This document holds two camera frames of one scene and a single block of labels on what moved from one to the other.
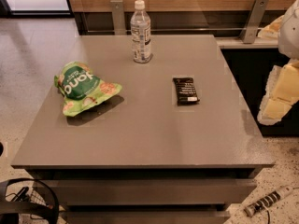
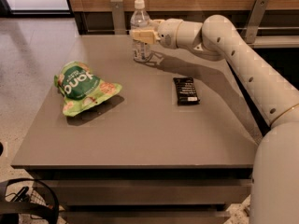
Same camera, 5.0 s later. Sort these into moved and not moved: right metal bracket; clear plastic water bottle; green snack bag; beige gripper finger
Moved: beige gripper finger
Not moved: right metal bracket; clear plastic water bottle; green snack bag
